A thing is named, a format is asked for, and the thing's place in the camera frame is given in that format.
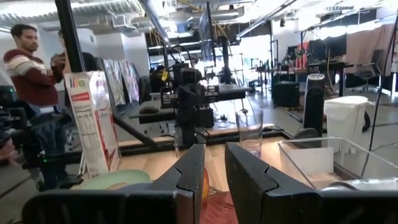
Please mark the red white cereal box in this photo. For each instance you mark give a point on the red white cereal box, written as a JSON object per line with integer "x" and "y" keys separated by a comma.
{"x": 93, "y": 124}

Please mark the red yellow apple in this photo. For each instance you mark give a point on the red yellow apple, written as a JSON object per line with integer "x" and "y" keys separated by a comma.
{"x": 205, "y": 183}

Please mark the person's hand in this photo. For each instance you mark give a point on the person's hand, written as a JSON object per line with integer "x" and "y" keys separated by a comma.
{"x": 7, "y": 152}

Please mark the black cabinet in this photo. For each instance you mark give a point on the black cabinet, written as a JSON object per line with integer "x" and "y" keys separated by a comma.
{"x": 286, "y": 95}

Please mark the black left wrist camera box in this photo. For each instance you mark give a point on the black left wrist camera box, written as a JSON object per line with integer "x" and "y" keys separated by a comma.
{"x": 191, "y": 76}

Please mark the white lidded bin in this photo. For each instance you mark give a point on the white lidded bin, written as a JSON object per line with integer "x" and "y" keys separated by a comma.
{"x": 346, "y": 118}

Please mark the black desk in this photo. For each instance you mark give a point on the black desk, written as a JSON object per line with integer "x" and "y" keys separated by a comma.
{"x": 186, "y": 105}

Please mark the black tower fan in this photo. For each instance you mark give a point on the black tower fan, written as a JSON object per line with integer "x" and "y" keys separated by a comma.
{"x": 314, "y": 102}

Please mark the pink hanging cloth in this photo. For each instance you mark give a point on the pink hanging cloth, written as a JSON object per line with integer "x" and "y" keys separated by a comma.
{"x": 367, "y": 46}

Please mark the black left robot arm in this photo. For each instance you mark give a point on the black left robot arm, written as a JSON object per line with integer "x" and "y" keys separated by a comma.
{"x": 189, "y": 121}

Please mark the black overhead rig frame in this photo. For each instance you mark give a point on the black overhead rig frame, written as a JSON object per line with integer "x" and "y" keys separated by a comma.
{"x": 70, "y": 34}

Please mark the floral patterned cloth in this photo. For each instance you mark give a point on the floral patterned cloth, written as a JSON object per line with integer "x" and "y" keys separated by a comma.
{"x": 119, "y": 81}

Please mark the red plastic cup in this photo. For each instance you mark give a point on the red plastic cup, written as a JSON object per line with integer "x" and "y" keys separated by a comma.
{"x": 219, "y": 210}

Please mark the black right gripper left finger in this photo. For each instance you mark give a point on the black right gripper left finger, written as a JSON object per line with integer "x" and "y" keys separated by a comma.
{"x": 192, "y": 168}

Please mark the clear drinking glass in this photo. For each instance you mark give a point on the clear drinking glass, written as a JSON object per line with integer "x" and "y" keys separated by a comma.
{"x": 249, "y": 133}

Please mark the light green plate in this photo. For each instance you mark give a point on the light green plate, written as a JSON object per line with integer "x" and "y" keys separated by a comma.
{"x": 115, "y": 180}

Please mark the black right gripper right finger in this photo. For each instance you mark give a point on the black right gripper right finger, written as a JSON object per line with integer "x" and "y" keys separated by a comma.
{"x": 245, "y": 177}

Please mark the grey office chair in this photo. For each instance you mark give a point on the grey office chair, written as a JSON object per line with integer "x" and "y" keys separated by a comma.
{"x": 371, "y": 71}

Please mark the black monitor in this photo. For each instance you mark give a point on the black monitor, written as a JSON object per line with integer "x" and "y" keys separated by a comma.
{"x": 206, "y": 34}

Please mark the person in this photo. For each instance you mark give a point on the person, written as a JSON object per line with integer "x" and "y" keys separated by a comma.
{"x": 90, "y": 62}
{"x": 34, "y": 81}

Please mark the clear plastic container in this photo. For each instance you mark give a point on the clear plastic container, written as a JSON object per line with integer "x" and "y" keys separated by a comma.
{"x": 342, "y": 161}

